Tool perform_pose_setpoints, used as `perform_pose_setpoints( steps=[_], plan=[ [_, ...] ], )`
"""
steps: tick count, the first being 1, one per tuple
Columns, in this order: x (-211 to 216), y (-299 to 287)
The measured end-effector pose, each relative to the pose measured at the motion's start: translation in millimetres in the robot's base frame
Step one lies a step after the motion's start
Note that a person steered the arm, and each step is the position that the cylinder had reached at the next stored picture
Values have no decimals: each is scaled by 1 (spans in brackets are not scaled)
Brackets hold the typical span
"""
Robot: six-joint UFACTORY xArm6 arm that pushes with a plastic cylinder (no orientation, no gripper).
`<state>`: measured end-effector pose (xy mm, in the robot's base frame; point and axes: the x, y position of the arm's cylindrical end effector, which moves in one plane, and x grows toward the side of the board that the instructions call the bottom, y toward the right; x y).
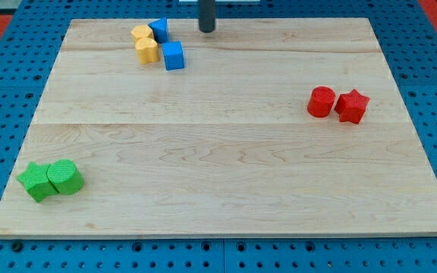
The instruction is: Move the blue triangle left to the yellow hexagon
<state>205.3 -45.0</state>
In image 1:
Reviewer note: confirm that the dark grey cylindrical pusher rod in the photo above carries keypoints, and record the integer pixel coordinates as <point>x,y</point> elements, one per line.
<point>206,15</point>

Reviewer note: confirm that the blue triangle block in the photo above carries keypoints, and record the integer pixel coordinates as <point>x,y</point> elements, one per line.
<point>160,30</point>

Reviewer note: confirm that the yellow hexagon block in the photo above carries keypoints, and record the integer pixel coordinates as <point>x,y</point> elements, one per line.
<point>141,31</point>

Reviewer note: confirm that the blue cube block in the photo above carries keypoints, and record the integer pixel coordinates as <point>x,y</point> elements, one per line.
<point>173,55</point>

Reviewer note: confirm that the yellow heart block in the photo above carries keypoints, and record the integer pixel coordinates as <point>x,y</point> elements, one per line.
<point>147,50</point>

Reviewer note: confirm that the light wooden board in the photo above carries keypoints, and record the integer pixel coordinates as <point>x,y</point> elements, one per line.
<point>224,147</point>

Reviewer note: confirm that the red cylinder block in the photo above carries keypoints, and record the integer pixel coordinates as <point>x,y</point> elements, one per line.
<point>321,101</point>

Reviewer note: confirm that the red star block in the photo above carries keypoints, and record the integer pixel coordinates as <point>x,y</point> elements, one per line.
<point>351,106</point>

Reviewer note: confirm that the green cylinder block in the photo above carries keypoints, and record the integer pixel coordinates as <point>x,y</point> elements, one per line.
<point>65,177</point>

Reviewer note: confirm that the green star block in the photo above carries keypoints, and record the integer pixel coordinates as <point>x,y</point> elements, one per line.
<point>36,182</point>

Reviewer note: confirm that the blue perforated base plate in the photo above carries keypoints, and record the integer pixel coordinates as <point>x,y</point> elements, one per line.
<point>28,50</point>

